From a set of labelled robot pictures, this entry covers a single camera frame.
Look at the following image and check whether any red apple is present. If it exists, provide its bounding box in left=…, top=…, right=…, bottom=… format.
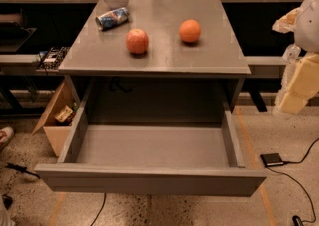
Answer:
left=126, top=29, right=149, bottom=54

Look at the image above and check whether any clear sanitizer pump bottle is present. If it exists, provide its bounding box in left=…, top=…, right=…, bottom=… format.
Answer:
left=282, top=44, right=301, bottom=63

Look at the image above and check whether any patterned box on shelf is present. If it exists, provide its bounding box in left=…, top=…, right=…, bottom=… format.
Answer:
left=38, top=47, right=69, bottom=71

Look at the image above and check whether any black floor cable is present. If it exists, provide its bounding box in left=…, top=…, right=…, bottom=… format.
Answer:
left=89, top=192, right=108, bottom=226

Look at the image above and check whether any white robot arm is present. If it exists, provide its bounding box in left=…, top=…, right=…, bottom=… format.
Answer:
left=272, top=0, right=319, bottom=119

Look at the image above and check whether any black foot pedal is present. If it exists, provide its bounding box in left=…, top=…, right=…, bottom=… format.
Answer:
left=260, top=153, right=284, bottom=167

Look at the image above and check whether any orange fruit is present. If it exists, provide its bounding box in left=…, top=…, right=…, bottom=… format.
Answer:
left=179, top=19, right=201, bottom=43

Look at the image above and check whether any grey cabinet with drawer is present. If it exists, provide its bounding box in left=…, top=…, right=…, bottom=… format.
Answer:
left=58, top=0, right=252, bottom=124

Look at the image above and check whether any black pedal cable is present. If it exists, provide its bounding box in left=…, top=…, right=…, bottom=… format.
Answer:
left=265, top=137, right=319, bottom=224

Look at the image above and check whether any crushed blue soda can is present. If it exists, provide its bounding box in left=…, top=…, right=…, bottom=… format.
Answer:
left=95, top=7, right=129, bottom=31

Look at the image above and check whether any open grey top drawer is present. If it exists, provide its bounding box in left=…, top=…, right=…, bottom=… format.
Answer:
left=36, top=78, right=266, bottom=197

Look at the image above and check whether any wooden box on floor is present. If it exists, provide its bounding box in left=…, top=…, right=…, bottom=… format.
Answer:
left=32, top=81, right=74, bottom=157

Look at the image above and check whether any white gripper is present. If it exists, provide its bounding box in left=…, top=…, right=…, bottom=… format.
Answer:
left=272, top=8, right=319, bottom=119

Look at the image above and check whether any black clamp on floor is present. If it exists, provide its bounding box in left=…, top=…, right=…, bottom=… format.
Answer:
left=5, top=163, right=40, bottom=179

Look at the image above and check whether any snack packet in box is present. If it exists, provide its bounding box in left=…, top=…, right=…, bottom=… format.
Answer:
left=55, top=105, right=75, bottom=124

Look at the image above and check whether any white red shoe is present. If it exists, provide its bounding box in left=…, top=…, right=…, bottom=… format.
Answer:
left=0, top=127, right=14, bottom=150

